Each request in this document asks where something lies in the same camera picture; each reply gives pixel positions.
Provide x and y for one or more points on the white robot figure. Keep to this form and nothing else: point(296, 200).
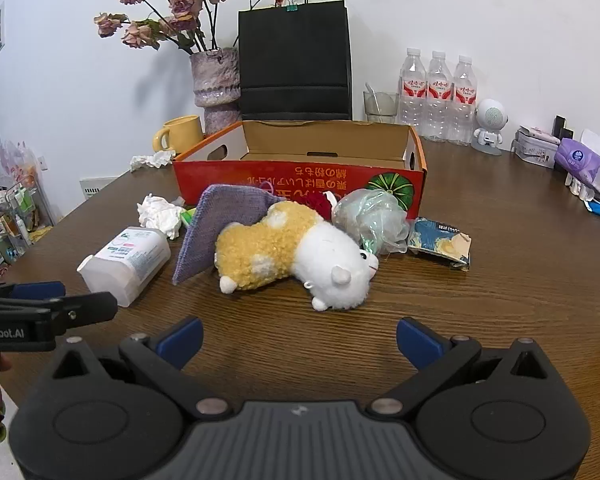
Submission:
point(491, 120)

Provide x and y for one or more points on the black paper bag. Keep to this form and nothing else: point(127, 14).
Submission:
point(295, 60)

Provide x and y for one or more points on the row of small white bottles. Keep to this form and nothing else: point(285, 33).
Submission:
point(580, 187)

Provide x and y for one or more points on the clear water bottle red label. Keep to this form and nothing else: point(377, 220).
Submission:
point(412, 95)
point(464, 102)
point(439, 97)

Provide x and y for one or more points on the green tissue pack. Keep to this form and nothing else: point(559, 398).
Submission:
point(187, 216)

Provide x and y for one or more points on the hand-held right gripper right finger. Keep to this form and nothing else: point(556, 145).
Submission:
point(420, 342)

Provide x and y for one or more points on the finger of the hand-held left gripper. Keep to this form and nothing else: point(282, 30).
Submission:
point(87, 306)
point(37, 290)

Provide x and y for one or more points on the white wet wipe canister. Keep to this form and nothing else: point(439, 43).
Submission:
point(125, 262)

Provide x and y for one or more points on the crumpled white tissue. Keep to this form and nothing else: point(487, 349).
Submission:
point(160, 212)
point(152, 160)

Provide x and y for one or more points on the clear glass cup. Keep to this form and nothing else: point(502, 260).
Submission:
point(380, 107)

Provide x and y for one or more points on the small black box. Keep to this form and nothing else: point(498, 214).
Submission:
point(562, 127)

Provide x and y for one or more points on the purple tissue packet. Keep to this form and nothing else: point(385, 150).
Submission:
point(215, 225)

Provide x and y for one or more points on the green binder clip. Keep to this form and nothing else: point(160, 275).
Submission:
point(291, 7)

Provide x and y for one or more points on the yellow mug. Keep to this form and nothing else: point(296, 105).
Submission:
point(182, 132)

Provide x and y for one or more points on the dried pink rose bouquet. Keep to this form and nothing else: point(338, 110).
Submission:
point(182, 5)

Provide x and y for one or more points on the orange and white box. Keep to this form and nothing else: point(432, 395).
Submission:
point(260, 180)

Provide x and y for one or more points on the yellow and white plush toy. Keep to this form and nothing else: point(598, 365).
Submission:
point(330, 260)

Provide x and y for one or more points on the clear plastic bag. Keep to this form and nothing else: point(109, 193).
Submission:
point(375, 215)

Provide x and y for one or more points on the purple ceramic vase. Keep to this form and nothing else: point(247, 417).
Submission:
point(215, 85)

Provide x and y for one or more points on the blue and yellow snack packet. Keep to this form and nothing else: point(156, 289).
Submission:
point(440, 242)

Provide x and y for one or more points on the desk organizer rack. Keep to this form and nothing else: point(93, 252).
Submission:
point(15, 210)

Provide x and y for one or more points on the white storage box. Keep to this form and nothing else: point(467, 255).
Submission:
point(535, 152)

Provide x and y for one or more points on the purple tissue pack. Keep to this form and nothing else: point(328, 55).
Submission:
point(580, 160)

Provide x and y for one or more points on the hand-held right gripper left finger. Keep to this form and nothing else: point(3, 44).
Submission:
point(180, 341)

